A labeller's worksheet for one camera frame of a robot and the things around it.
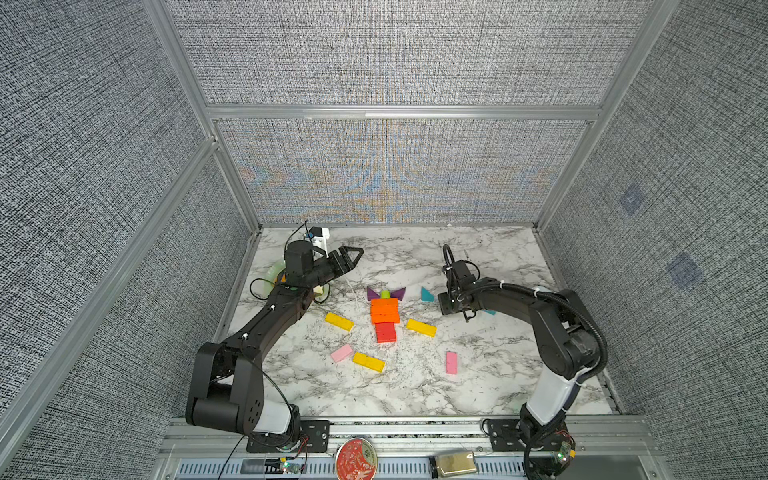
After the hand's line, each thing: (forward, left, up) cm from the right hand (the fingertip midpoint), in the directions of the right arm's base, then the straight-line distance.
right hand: (447, 294), depth 97 cm
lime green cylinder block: (+1, +20, -1) cm, 20 cm away
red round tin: (-44, +27, +3) cm, 52 cm away
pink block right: (-21, +1, -2) cm, 21 cm away
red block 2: (-14, +20, -1) cm, 24 cm away
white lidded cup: (+2, -32, 0) cm, 32 cm away
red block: (-11, +20, -2) cm, 23 cm away
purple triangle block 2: (+1, +16, 0) cm, 16 cm away
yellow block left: (-9, +35, -1) cm, 36 cm away
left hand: (+2, +26, +21) cm, 34 cm away
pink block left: (-19, +33, -1) cm, 38 cm away
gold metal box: (-45, +5, +3) cm, 45 cm away
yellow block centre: (-10, +9, -2) cm, 14 cm away
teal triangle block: (0, +7, -1) cm, 7 cm away
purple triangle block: (0, +25, 0) cm, 25 cm away
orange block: (-3, +21, -1) cm, 21 cm away
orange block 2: (-5, +20, -1) cm, 21 cm away
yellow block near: (-21, +25, -1) cm, 33 cm away
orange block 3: (-8, +20, -1) cm, 22 cm away
